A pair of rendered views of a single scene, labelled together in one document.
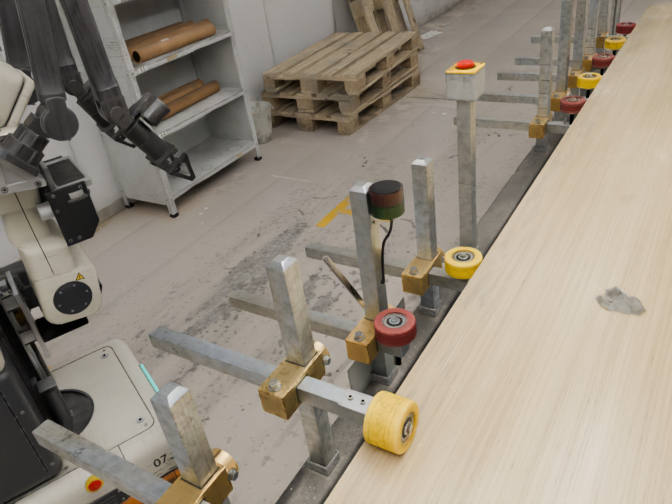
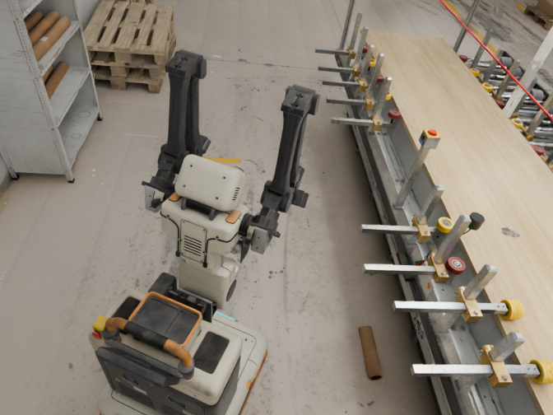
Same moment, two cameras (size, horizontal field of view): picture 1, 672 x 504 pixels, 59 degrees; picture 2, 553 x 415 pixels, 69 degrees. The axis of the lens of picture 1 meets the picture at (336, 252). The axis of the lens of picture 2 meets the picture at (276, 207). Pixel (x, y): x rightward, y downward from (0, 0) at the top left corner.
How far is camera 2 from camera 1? 1.62 m
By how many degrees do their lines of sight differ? 37
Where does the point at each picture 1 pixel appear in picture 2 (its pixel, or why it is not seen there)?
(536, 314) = (493, 245)
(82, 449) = (443, 369)
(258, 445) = (277, 324)
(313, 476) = (442, 335)
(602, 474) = not seen: outside the picture
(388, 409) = (518, 306)
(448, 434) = not seen: hidden behind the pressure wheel
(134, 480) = (476, 370)
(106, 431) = not seen: hidden behind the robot
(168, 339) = (407, 306)
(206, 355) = (432, 308)
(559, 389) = (526, 275)
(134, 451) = (257, 357)
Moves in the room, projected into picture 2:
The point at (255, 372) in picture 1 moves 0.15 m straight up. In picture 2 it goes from (458, 308) to (476, 286)
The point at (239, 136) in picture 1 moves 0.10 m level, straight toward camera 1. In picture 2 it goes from (81, 102) to (85, 107)
